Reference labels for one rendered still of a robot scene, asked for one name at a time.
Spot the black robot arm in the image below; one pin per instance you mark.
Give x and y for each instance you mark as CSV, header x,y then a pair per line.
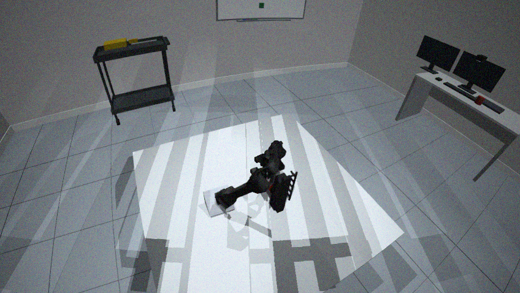
x,y
257,183

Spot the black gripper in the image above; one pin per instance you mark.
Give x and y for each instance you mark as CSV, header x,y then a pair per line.
x,y
264,171

